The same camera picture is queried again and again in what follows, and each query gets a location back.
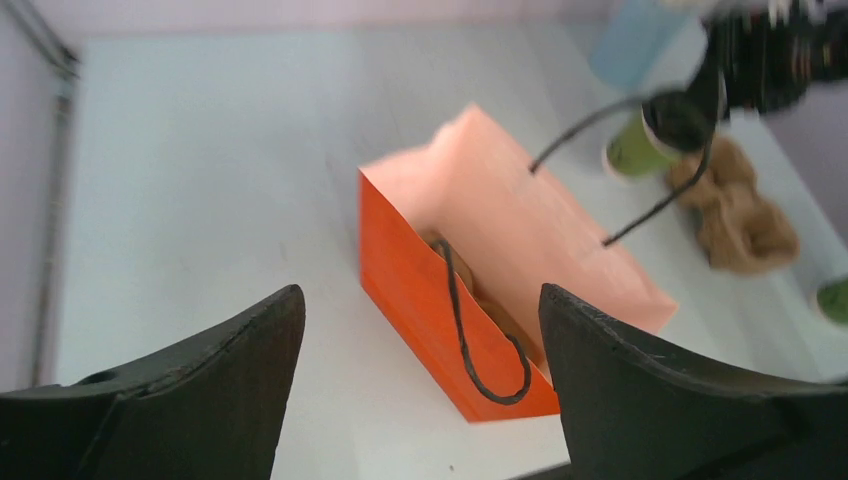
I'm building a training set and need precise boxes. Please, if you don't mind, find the black coffee cup lid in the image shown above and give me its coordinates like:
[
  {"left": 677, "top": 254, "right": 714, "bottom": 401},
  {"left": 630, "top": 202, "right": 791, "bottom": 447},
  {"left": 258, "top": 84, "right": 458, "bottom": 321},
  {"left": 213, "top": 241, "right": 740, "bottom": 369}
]
[{"left": 642, "top": 90, "right": 719, "bottom": 154}]

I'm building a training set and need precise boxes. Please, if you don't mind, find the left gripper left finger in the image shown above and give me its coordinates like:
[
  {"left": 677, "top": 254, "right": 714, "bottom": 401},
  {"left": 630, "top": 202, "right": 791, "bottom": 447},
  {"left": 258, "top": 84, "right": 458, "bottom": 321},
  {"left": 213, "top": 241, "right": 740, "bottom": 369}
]
[{"left": 1, "top": 285, "right": 306, "bottom": 479}]

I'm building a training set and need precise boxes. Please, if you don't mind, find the green paper coffee cup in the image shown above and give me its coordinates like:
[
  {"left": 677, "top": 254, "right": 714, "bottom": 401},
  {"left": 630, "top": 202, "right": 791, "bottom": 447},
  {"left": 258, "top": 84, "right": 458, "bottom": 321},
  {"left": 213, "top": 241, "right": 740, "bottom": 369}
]
[{"left": 602, "top": 113, "right": 682, "bottom": 181}]

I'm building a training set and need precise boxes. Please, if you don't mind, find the light blue holder cup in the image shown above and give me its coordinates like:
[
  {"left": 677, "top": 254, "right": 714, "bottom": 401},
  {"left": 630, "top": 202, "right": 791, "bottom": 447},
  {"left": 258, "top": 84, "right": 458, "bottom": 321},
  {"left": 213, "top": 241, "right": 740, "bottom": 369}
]
[{"left": 589, "top": 0, "right": 694, "bottom": 91}]

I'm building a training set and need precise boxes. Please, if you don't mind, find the stack of paper cups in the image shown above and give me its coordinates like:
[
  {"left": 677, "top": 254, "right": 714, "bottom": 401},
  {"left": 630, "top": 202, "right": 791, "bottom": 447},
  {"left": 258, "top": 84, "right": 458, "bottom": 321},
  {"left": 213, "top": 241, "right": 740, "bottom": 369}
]
[{"left": 813, "top": 276, "right": 848, "bottom": 328}]

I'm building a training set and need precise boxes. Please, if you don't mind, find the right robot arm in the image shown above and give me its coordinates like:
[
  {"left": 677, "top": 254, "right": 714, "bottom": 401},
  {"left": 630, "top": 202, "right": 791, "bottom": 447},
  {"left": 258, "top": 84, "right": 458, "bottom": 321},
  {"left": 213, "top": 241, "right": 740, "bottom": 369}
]
[{"left": 685, "top": 1, "right": 847, "bottom": 122}]

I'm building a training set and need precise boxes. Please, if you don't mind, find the brown cardboard cup carrier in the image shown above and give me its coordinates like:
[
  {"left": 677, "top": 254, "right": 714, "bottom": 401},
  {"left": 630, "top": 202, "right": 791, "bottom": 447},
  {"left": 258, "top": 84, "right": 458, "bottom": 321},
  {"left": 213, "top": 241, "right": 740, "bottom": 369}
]
[{"left": 676, "top": 135, "right": 800, "bottom": 276}]

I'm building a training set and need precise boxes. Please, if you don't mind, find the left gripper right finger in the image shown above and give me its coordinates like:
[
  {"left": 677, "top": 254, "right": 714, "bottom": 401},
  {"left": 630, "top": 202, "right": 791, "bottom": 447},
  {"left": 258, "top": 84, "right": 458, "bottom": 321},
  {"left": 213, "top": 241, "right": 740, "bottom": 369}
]
[{"left": 539, "top": 284, "right": 847, "bottom": 479}]

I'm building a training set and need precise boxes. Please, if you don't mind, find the orange paper bag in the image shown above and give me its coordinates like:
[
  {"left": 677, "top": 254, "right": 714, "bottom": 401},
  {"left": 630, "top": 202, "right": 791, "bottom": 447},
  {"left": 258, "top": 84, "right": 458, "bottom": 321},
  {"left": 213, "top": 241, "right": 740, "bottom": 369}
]
[{"left": 359, "top": 105, "right": 678, "bottom": 423}]

